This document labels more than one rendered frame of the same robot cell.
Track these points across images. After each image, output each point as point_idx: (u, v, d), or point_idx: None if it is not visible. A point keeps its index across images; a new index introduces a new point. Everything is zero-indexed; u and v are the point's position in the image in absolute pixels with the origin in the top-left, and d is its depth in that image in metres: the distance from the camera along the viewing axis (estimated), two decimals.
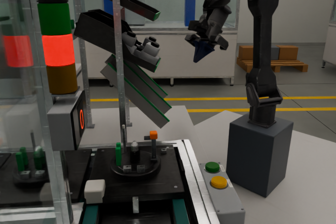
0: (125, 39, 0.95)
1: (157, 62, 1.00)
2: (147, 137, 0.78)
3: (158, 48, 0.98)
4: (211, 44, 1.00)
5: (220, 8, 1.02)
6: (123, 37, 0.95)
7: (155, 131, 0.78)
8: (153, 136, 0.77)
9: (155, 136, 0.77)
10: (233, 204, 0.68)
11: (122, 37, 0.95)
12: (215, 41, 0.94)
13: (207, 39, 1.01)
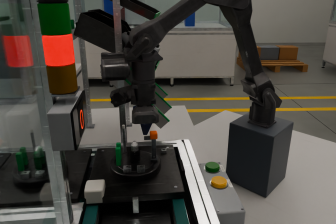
0: (125, 39, 0.95)
1: (157, 62, 1.00)
2: (147, 137, 0.78)
3: (158, 48, 0.98)
4: None
5: (153, 60, 0.70)
6: (123, 37, 0.95)
7: (155, 131, 0.78)
8: (153, 136, 0.77)
9: (155, 136, 0.77)
10: (233, 204, 0.68)
11: (122, 37, 0.95)
12: (133, 123, 0.67)
13: None
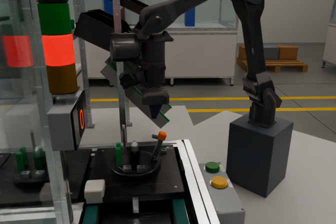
0: None
1: None
2: (155, 136, 0.78)
3: None
4: None
5: (164, 41, 0.69)
6: None
7: (165, 133, 0.79)
8: (162, 137, 0.78)
9: (164, 138, 0.78)
10: (233, 204, 0.68)
11: None
12: (143, 104, 0.66)
13: None
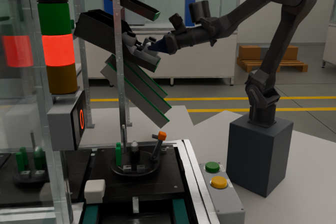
0: (125, 39, 0.95)
1: (157, 62, 1.00)
2: (155, 136, 0.78)
3: None
4: None
5: (210, 39, 0.94)
6: (123, 37, 0.95)
7: (165, 133, 0.79)
8: (162, 137, 0.78)
9: (164, 138, 0.78)
10: (233, 204, 0.68)
11: (122, 37, 0.95)
12: (164, 36, 0.89)
13: None
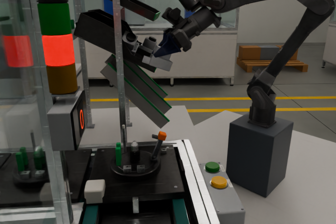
0: None
1: None
2: (155, 136, 0.78)
3: None
4: (178, 41, 0.80)
5: (214, 18, 0.84)
6: None
7: (165, 133, 0.79)
8: (162, 137, 0.78)
9: (164, 138, 0.78)
10: (233, 204, 0.68)
11: None
12: (173, 34, 0.77)
13: (174, 34, 0.85)
